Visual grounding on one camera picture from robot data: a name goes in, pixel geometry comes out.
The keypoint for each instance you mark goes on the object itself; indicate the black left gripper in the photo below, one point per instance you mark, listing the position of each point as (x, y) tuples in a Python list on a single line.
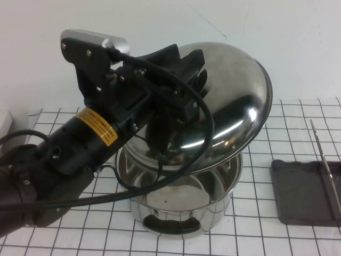
[(138, 88)]

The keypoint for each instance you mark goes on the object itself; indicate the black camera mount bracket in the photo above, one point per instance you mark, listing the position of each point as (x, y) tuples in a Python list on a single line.
[(85, 61)]

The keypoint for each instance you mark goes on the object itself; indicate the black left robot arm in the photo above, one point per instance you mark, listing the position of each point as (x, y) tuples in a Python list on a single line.
[(66, 144)]

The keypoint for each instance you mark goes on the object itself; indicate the steel pot lid black knob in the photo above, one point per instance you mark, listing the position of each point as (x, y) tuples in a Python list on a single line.
[(234, 93)]

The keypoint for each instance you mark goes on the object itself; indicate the white black-grid tablecloth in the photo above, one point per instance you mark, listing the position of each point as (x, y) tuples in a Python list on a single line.
[(287, 128)]

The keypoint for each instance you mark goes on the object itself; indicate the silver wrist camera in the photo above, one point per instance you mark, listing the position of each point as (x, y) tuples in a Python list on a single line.
[(80, 34)]

